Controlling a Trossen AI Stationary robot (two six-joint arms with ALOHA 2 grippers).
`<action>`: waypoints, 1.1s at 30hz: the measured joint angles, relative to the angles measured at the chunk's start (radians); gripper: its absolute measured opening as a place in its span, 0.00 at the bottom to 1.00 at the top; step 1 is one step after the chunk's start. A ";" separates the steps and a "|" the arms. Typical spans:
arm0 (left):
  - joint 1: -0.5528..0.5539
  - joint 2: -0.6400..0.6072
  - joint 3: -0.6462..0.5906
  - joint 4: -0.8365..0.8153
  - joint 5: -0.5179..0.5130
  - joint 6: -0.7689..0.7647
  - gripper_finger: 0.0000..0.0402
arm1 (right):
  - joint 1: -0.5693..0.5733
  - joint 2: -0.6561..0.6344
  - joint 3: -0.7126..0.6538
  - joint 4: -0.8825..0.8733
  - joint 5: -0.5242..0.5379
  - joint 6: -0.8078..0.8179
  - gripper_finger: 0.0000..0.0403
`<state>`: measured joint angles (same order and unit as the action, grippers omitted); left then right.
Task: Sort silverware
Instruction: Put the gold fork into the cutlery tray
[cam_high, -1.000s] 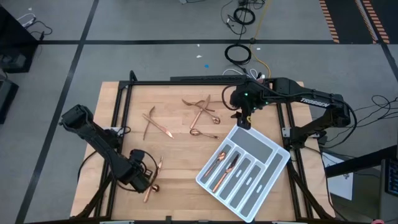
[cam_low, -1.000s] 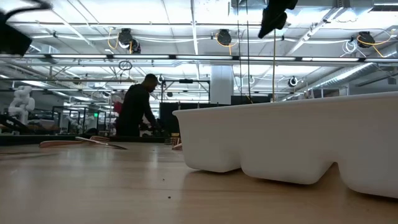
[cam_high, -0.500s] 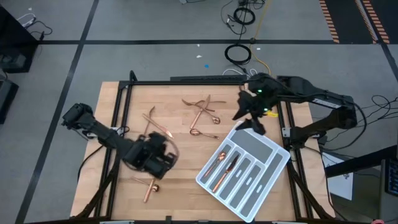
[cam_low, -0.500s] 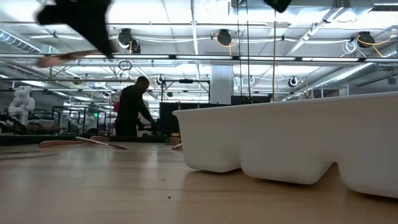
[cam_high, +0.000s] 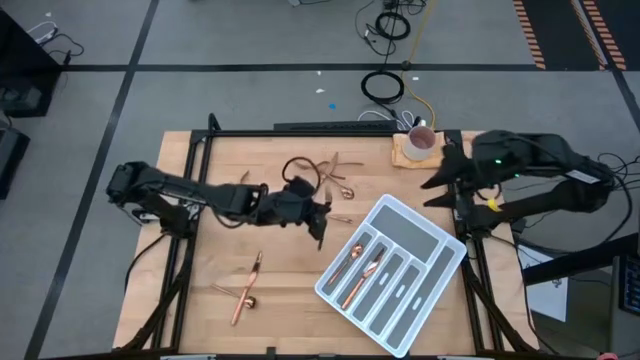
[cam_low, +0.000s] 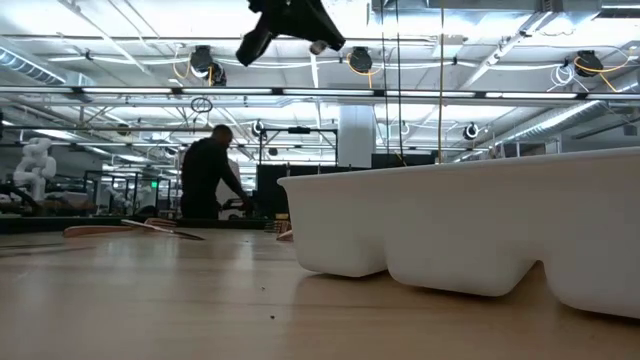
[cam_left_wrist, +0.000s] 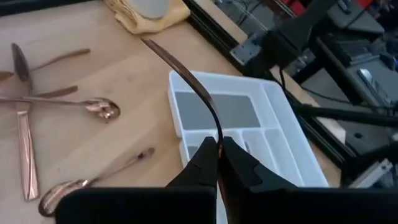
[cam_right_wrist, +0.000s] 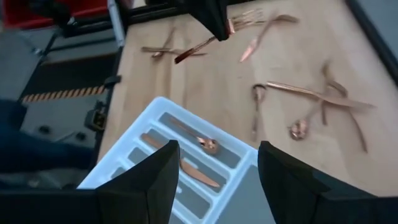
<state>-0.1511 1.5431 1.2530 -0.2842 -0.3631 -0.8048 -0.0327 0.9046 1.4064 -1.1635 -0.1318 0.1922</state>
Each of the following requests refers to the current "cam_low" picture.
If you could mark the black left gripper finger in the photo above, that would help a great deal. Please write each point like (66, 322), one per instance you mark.
(255, 45)
(315, 27)

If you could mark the copper knife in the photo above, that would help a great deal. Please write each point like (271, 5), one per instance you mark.
(150, 227)

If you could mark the white cutlery tray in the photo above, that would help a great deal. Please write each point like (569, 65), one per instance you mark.
(450, 225)

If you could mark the black background robot arm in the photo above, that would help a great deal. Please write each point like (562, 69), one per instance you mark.
(25, 202)

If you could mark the small white robot arm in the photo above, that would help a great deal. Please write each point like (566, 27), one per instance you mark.
(116, 196)
(142, 192)

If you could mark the small black white reel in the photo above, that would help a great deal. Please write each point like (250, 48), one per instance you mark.
(258, 129)
(470, 131)

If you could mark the white pillar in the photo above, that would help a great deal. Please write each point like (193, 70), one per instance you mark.
(357, 135)

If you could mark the red and white machine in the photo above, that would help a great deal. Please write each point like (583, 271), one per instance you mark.
(236, 175)

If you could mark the person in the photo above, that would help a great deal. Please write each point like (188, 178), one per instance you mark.
(205, 170)

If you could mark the ceiling light strip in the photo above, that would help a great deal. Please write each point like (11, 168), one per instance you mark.
(125, 90)

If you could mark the wide black monitor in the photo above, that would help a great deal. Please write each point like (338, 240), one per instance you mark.
(400, 161)

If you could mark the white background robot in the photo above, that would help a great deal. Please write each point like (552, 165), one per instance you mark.
(35, 170)

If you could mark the black gantry frame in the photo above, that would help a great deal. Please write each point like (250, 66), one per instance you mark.
(299, 130)

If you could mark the black workstation frame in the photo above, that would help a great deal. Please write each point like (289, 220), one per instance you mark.
(95, 173)

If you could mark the silver ventilation duct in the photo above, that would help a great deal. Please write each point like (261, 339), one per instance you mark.
(565, 117)

